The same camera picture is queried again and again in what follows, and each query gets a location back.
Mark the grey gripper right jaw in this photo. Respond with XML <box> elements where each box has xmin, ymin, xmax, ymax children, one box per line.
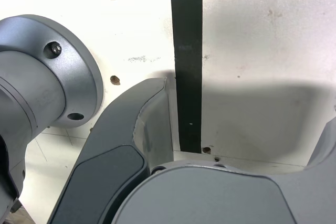
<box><xmin>110</xmin><ymin>115</ymin><xmax>336</xmax><ymax>224</ymax></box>

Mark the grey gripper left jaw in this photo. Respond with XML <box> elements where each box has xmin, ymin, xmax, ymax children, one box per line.
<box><xmin>47</xmin><ymin>77</ymin><xmax>175</xmax><ymax>224</ymax></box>

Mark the black tape strip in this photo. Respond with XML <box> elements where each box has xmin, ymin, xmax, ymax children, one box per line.
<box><xmin>169</xmin><ymin>0</ymin><xmax>204</xmax><ymax>154</ymax></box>

